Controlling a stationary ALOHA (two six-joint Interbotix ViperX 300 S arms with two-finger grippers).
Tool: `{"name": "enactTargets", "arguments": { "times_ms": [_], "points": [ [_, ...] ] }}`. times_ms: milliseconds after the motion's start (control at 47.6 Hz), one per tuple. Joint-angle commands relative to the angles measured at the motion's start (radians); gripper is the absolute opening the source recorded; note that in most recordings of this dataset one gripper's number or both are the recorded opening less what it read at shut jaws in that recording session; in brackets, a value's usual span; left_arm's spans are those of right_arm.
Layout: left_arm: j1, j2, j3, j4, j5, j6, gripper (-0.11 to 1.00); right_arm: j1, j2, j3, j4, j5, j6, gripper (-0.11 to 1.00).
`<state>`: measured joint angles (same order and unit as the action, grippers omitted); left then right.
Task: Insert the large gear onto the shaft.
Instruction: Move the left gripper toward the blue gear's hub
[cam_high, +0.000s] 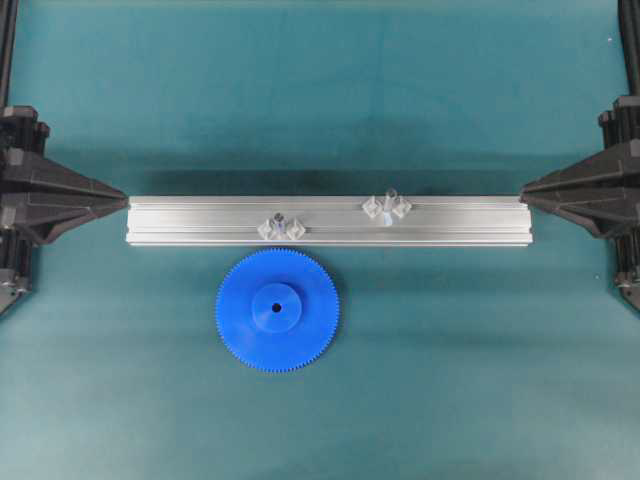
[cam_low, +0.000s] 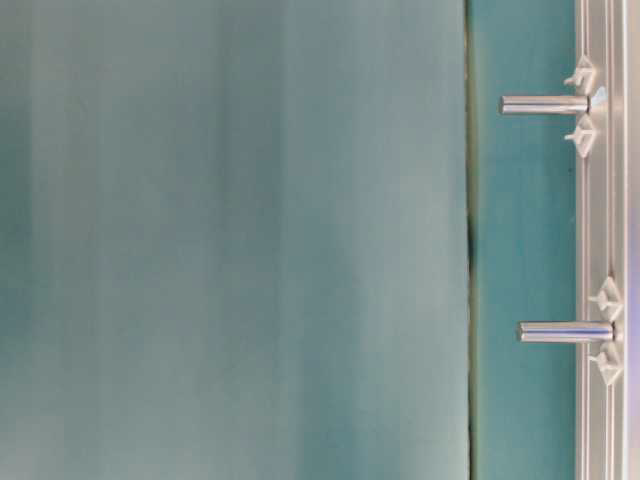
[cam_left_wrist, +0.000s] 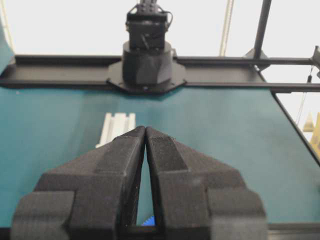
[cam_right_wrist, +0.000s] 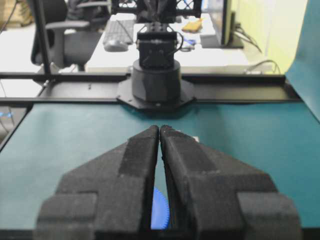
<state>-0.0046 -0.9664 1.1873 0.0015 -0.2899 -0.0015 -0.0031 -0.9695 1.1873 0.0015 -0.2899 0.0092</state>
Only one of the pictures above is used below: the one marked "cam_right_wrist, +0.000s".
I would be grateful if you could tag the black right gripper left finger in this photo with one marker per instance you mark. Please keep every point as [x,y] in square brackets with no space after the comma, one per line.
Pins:
[112,193]

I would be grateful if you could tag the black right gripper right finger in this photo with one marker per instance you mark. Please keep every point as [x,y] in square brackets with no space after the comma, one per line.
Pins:
[222,198]

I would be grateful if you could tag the large blue plastic gear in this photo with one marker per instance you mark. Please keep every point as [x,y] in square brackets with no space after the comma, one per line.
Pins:
[160,214]

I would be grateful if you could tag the white office desk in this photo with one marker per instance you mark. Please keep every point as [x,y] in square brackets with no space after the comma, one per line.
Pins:
[198,60]

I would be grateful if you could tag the teal backdrop board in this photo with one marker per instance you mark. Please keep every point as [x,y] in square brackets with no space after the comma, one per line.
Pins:
[304,73]

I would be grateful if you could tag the black office chair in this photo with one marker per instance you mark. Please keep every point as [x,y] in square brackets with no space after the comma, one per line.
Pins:
[73,30]

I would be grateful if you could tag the black computer keyboard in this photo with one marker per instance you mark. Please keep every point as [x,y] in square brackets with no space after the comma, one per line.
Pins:
[120,30]

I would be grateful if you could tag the yellow brown object on desk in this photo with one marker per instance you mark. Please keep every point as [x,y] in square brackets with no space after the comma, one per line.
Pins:
[193,26]

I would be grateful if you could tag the black computer monitor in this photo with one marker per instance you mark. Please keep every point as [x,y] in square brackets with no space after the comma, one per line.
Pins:
[220,34]

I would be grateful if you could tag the black aluminium frame rail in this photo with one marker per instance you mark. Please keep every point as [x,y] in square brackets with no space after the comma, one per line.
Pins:
[153,93]

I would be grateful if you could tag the black vertical frame post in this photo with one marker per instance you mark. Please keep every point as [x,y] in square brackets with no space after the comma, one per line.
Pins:
[39,16]

